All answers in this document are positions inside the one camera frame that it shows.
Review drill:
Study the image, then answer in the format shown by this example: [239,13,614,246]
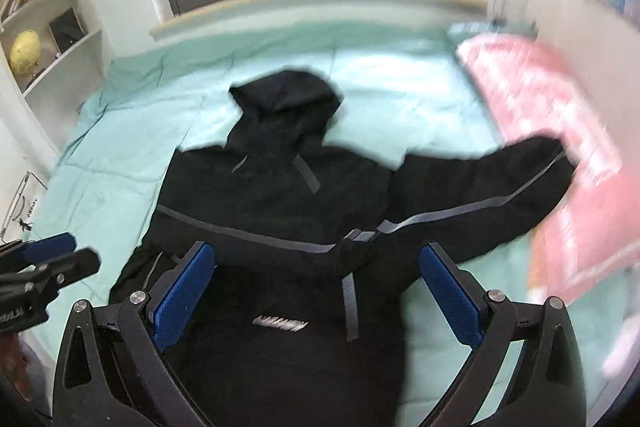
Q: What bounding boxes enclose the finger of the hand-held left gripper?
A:
[0,232,78,269]
[0,248,103,304]

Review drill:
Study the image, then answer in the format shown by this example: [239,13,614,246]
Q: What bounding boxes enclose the pink pillow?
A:
[456,32,640,303]

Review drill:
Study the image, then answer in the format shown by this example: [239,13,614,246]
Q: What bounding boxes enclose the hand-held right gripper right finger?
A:
[419,243,587,427]

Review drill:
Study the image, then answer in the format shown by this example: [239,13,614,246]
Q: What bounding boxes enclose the green pillow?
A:
[447,19,538,45]

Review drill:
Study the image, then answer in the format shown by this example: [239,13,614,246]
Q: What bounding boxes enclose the black picture frame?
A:
[48,7,86,50]

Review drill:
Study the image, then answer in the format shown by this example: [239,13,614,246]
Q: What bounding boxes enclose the green quilted blanket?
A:
[27,0,616,413]

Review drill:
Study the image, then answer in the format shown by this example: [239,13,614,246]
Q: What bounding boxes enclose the yellow globe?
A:
[9,29,42,75]

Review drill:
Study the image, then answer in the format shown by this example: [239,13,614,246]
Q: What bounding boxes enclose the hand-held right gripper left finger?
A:
[52,241,218,427]

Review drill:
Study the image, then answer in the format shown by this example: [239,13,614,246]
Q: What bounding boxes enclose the black hooded jacket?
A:
[109,68,581,427]

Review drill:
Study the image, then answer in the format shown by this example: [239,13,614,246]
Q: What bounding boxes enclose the wooden window ledge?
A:
[150,0,488,42]

